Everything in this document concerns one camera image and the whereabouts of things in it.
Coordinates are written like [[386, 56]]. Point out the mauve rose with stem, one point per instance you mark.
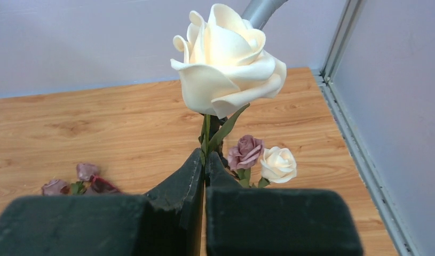
[[243, 156]]

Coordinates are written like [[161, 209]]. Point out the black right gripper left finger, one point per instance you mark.
[[173, 218]]

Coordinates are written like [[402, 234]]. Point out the silver microphone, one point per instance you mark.
[[258, 12]]

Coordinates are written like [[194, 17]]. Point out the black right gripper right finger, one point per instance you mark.
[[216, 175]]

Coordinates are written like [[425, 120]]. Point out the cream rose with stem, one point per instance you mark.
[[278, 165]]

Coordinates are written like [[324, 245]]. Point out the maroon flower bouquet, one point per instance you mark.
[[99, 185]]

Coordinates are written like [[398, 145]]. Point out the mauve rose stem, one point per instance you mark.
[[86, 171], [57, 187]]

